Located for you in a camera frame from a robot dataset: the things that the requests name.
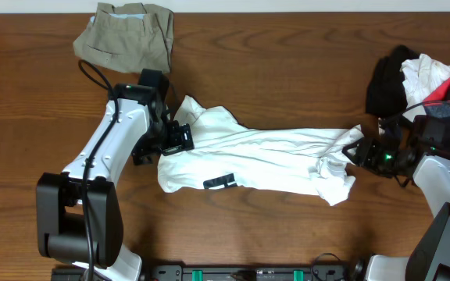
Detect folded khaki shorts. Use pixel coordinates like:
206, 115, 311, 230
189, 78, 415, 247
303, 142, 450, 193
73, 2, 174, 73

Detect white t-shirt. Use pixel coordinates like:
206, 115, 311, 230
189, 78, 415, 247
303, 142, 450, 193
158, 96, 363, 206

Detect white patterned garment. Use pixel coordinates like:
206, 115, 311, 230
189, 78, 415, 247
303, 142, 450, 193
400, 54, 450, 108

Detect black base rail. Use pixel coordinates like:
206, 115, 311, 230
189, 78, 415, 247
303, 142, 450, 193
140, 265, 349, 281

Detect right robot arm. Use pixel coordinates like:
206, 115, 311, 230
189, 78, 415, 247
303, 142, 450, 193
342, 137, 450, 281

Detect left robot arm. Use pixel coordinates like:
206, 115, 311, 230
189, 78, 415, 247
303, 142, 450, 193
36, 82, 192, 280

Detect left black cable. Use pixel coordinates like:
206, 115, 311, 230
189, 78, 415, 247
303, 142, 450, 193
77, 59, 120, 281

